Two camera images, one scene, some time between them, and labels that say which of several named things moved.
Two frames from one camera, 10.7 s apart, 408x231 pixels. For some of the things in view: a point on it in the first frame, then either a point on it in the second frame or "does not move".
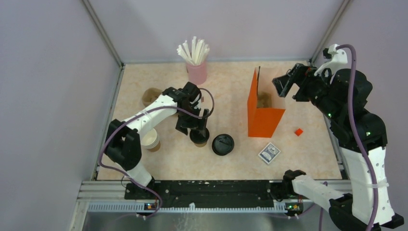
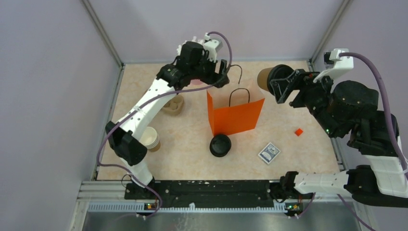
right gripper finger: [283, 83] does not move
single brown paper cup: [201, 145] to [262, 78]
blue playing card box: [269, 153] does not move
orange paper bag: [266, 102] to [234, 109]
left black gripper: [183, 126] to [219, 80]
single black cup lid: [199, 135] to [280, 71]
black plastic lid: [223, 145] does not move
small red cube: [299, 132] does not move
